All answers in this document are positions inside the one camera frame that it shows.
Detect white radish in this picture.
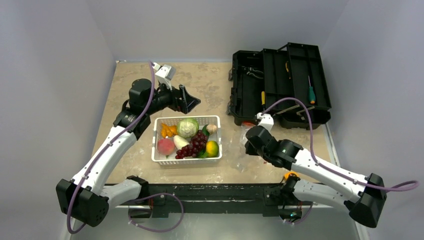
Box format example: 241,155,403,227
173,135,190,150

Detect pink peach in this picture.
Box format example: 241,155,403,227
156,138,176,156

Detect green handled screwdriver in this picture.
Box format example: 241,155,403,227
308,76,316,105

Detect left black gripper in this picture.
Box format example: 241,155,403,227
144,78,200,115

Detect green cucumber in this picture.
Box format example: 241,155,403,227
201,125,210,138

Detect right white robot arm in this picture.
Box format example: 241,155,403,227
245,126,387,228

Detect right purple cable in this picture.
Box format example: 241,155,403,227
259,97,420,193

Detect clear zip top bag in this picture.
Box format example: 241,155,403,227
226,121,258,173

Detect white plastic basket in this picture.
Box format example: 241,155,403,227
151,115,223,165

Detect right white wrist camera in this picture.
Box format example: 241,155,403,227
255,112,274,132

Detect green cabbage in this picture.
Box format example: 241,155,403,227
176,117,199,138

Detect garlic bulb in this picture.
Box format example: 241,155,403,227
206,124,218,135

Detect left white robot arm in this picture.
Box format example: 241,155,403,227
56,78,201,234

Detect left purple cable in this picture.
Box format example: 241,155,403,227
66,60,157,235

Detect black open toolbox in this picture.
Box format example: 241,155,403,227
226,42,332,130

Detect yellow black tool in tray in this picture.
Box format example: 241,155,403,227
285,61,292,79

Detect yellow handled screwdriver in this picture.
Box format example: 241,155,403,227
261,91,266,112

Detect black base frame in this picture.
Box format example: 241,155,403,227
125,178,311,222

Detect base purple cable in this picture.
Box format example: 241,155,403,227
127,192,185,233

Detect purple grape bunch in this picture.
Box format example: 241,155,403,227
175,130,209,159

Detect black pliers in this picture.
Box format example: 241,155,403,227
241,66,264,79

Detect orange fruit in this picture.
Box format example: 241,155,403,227
205,140,220,158

